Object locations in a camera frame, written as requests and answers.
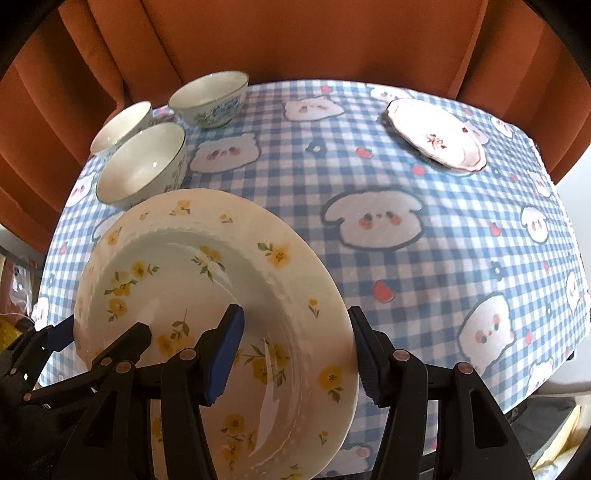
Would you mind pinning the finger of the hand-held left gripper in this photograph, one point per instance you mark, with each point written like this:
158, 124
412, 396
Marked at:
62, 333
134, 339

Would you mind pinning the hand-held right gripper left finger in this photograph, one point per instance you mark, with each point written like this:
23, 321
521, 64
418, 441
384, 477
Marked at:
224, 360

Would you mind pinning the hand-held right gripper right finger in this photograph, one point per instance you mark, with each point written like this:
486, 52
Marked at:
369, 369

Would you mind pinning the yellow floral plate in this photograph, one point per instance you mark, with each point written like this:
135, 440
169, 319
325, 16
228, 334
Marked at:
184, 277

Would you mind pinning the white blue floral bowl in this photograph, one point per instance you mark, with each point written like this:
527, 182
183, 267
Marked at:
207, 92
138, 166
120, 127

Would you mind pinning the white plate red flower pattern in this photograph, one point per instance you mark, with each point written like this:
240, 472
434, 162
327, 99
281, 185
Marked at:
429, 129

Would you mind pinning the cluttered storage shelf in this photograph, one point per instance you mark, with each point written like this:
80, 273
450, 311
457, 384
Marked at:
18, 286

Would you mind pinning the blue checked animal print tablecloth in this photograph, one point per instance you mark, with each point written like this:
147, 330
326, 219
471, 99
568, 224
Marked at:
415, 286

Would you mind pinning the dark cloth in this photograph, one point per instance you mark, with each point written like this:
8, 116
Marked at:
545, 429

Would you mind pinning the orange curtain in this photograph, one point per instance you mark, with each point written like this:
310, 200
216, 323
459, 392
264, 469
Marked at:
295, 41

